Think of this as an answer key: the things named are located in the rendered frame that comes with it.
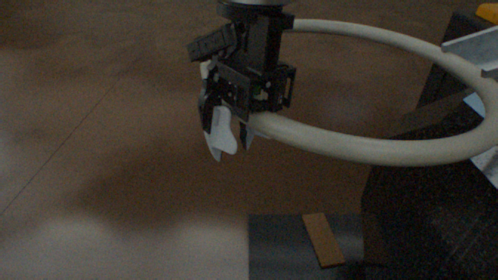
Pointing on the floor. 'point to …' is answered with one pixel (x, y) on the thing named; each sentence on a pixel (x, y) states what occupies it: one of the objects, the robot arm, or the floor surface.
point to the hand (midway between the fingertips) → (230, 144)
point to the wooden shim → (323, 240)
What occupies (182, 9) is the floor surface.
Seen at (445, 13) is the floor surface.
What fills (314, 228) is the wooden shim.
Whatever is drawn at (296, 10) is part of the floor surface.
